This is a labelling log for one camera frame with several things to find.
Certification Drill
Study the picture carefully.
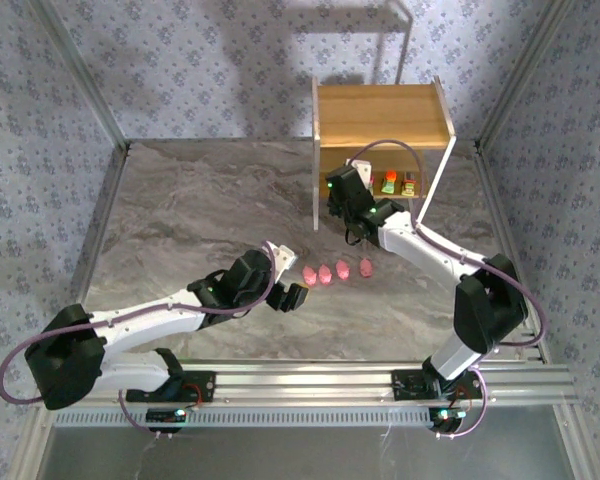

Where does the aluminium frame post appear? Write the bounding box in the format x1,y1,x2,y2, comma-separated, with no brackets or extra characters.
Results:
478,0,579,149
29,0,133,151

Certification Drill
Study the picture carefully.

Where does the left controller board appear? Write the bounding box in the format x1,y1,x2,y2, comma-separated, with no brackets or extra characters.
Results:
146,407,188,425

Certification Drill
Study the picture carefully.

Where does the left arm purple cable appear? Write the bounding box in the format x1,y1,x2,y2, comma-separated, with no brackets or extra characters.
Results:
0,239,279,441

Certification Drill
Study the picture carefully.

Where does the right controller board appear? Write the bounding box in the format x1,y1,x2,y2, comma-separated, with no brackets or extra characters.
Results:
428,406,467,432

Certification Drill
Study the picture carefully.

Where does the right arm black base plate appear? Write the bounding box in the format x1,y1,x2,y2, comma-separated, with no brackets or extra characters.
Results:
391,368,484,402

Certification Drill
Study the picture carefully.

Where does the aluminium frame side rail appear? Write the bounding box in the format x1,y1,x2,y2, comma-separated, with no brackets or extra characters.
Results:
472,142,600,480
9,142,134,480

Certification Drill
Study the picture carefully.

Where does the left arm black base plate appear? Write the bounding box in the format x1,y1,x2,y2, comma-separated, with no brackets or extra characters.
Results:
125,370,217,404

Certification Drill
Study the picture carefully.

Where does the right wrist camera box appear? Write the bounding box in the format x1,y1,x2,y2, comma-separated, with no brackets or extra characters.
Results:
344,158,375,187

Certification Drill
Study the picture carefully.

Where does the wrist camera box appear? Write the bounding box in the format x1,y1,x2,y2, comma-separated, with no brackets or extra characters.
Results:
269,243,300,275
344,158,375,187

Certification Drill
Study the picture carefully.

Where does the grey slotted cable duct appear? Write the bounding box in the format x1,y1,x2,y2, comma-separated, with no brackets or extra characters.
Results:
52,404,466,430

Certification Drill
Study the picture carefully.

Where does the controller board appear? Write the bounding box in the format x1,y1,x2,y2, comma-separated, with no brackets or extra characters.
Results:
146,407,188,425
428,406,467,432

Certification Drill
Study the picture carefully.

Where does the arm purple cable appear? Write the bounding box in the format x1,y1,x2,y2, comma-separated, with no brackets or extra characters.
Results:
0,239,279,441
349,139,550,441

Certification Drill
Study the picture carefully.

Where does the aluminium mounting rail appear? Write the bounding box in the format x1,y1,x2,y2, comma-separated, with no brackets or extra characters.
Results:
32,360,580,407

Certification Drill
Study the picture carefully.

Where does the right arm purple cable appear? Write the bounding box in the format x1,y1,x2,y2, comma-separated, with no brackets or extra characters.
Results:
349,139,550,441

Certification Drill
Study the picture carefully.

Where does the wooden two-tier shelf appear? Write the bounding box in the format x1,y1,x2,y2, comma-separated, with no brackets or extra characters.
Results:
311,74,459,234

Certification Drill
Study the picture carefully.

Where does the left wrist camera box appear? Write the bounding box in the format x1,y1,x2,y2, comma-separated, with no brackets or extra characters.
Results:
269,243,300,275

